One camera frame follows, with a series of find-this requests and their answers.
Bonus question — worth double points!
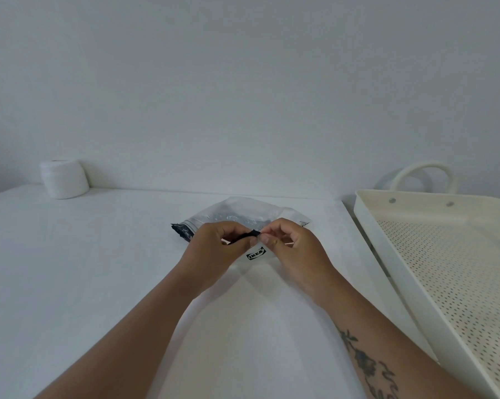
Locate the person's right hand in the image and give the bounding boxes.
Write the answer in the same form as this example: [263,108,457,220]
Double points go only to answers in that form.
[259,218,343,309]

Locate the person's left hand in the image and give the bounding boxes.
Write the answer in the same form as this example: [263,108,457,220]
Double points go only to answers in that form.
[177,222,261,296]

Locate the small black plastic part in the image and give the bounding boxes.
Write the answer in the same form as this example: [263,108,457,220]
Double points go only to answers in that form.
[229,229,262,245]

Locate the person's left forearm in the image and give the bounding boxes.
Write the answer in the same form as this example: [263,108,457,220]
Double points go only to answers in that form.
[34,264,205,399]

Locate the person's right forearm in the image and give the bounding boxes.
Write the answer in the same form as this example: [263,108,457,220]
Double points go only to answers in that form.
[314,275,483,399]

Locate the clear plastic hardware bag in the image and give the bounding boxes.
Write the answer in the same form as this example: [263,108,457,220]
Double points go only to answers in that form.
[170,196,313,263]

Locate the white paper roll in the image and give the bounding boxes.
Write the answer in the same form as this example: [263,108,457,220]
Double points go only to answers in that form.
[39,158,91,200]

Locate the white perforated metal tray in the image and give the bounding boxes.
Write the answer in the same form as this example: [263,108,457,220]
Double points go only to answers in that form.
[353,160,500,399]

